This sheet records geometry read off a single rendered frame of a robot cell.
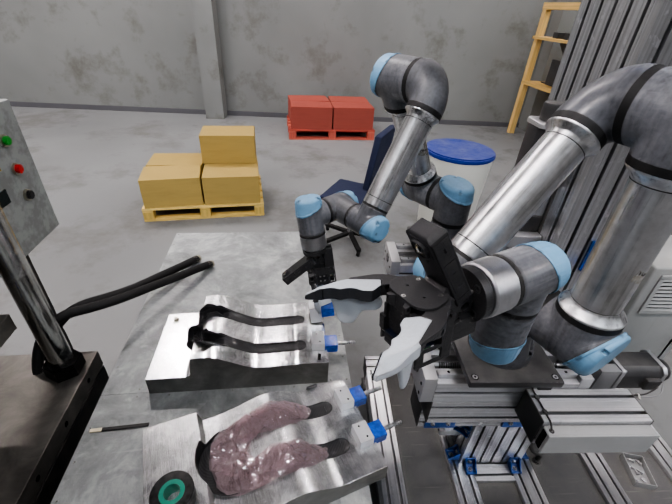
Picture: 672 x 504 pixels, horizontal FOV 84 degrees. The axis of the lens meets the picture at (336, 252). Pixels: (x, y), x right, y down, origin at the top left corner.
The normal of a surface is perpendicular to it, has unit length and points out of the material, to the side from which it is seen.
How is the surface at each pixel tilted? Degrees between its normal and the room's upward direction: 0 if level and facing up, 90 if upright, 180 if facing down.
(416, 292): 8
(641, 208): 90
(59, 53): 90
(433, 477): 0
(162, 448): 0
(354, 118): 90
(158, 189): 90
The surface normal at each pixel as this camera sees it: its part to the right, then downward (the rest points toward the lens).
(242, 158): 0.17, 0.55
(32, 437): 0.05, -0.83
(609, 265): -0.76, 0.33
